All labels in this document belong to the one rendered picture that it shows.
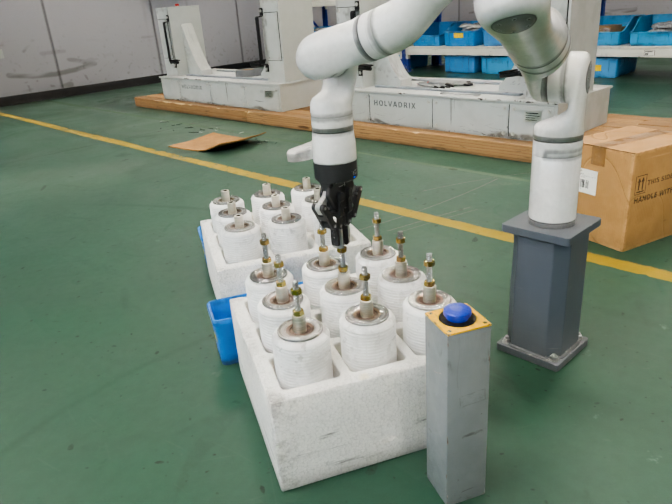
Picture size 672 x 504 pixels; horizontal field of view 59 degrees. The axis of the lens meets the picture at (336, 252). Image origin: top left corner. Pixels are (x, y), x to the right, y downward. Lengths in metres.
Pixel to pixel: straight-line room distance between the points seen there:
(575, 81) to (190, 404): 0.97
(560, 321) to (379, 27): 0.72
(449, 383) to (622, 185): 1.15
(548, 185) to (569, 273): 0.18
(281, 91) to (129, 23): 3.71
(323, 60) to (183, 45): 4.43
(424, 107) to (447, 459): 2.52
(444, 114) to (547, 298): 2.04
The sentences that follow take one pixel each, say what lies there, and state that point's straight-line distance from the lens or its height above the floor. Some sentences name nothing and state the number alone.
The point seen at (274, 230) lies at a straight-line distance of 1.47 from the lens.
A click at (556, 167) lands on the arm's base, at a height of 0.43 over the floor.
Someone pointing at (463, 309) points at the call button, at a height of 0.33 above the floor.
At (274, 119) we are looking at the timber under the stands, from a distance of 4.09.
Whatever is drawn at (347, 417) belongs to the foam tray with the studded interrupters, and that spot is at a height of 0.12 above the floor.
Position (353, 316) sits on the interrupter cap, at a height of 0.25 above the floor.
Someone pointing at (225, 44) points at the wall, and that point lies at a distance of 8.22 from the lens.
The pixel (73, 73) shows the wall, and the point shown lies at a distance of 7.30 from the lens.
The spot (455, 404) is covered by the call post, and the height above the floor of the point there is 0.19.
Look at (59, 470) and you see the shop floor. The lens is 1.24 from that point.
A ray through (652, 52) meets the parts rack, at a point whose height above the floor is 0.21.
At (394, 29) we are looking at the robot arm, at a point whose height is 0.70.
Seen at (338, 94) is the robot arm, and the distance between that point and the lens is 0.99.
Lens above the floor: 0.74
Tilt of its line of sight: 23 degrees down
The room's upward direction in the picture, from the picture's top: 4 degrees counter-clockwise
